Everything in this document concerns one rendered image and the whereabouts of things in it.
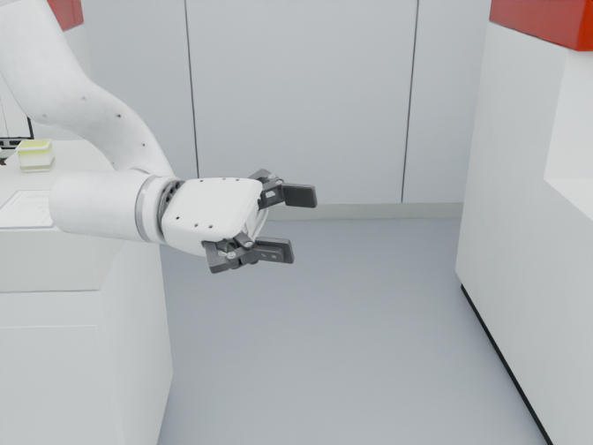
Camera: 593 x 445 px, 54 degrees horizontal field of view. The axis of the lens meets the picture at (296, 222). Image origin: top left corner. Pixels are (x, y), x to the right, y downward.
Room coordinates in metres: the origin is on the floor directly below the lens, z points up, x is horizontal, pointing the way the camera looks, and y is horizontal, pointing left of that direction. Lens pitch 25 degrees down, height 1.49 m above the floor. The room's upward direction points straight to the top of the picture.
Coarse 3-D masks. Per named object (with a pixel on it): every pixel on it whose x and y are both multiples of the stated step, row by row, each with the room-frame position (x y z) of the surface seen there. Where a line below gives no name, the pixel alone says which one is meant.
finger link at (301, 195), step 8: (272, 176) 0.68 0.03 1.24; (288, 184) 0.65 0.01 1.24; (296, 184) 0.64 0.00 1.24; (280, 192) 0.65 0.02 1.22; (288, 192) 0.65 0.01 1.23; (296, 192) 0.64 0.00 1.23; (304, 192) 0.64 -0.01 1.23; (312, 192) 0.64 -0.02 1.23; (288, 200) 0.65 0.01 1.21; (296, 200) 0.65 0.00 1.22; (304, 200) 0.64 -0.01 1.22; (312, 200) 0.64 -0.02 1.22
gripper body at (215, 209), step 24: (168, 192) 0.63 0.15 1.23; (192, 192) 0.64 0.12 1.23; (216, 192) 0.64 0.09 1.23; (240, 192) 0.63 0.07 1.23; (168, 216) 0.61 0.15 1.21; (192, 216) 0.60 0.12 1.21; (216, 216) 0.60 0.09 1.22; (240, 216) 0.60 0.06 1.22; (264, 216) 0.65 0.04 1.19; (168, 240) 0.61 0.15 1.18; (192, 240) 0.59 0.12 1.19; (216, 240) 0.58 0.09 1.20
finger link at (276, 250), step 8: (256, 240) 0.56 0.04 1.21; (264, 240) 0.56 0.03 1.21; (272, 240) 0.56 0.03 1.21; (280, 240) 0.56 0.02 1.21; (288, 240) 0.56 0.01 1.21; (240, 248) 0.56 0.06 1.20; (256, 248) 0.56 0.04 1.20; (264, 248) 0.56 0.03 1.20; (272, 248) 0.56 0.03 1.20; (280, 248) 0.56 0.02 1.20; (288, 248) 0.55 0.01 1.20; (232, 256) 0.55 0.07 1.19; (240, 256) 0.55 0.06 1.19; (248, 256) 0.56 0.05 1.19; (256, 256) 0.56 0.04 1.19; (264, 256) 0.56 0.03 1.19; (272, 256) 0.56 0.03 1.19; (280, 256) 0.55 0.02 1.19; (288, 256) 0.56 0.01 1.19; (240, 264) 0.56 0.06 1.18
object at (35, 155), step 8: (24, 144) 1.44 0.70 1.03; (32, 144) 1.44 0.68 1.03; (40, 144) 1.44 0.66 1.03; (48, 144) 1.45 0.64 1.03; (24, 152) 1.42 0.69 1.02; (32, 152) 1.42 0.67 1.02; (40, 152) 1.42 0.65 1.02; (48, 152) 1.44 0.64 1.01; (24, 160) 1.42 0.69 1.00; (32, 160) 1.42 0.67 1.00; (40, 160) 1.42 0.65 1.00; (48, 160) 1.43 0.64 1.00; (24, 168) 1.42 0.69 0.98; (32, 168) 1.42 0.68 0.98; (40, 168) 1.42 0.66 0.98; (48, 168) 1.43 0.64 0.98
